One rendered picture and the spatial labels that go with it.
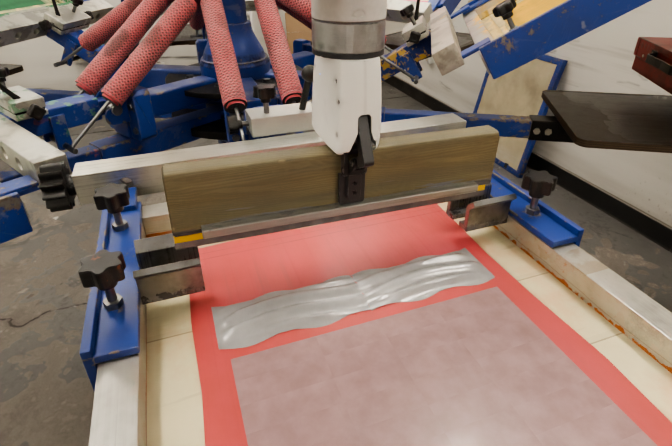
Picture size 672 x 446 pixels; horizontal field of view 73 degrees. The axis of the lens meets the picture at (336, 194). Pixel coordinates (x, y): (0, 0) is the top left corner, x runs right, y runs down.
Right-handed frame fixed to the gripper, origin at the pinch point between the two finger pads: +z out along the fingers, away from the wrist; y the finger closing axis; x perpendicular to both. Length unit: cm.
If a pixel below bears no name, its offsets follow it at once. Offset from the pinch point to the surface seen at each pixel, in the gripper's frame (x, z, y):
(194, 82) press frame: -12, 7, -78
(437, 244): 15.2, 13.7, -1.2
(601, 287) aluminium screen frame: 25.9, 10.3, 16.9
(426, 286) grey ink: 8.6, 13.3, 6.9
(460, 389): 4.4, 13.9, 21.1
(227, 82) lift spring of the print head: -7, 0, -50
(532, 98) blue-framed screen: 192, 58, -173
